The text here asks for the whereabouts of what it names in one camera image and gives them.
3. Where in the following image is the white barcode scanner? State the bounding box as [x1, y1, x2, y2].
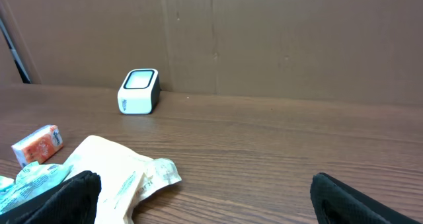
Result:
[117, 69, 161, 115]

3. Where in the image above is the teal crinkled wrapper packet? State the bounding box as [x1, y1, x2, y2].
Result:
[1, 161, 72, 214]

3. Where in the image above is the beige snack pouch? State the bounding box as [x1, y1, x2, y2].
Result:
[64, 135, 182, 224]

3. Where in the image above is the teal tissue pack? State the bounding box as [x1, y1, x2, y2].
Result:
[0, 176, 15, 192]

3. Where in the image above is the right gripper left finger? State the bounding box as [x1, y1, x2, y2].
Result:
[1, 170, 101, 224]

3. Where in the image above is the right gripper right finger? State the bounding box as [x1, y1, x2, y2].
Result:
[310, 172, 419, 224]

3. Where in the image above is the orange tissue pack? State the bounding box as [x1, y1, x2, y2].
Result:
[11, 124, 63, 167]

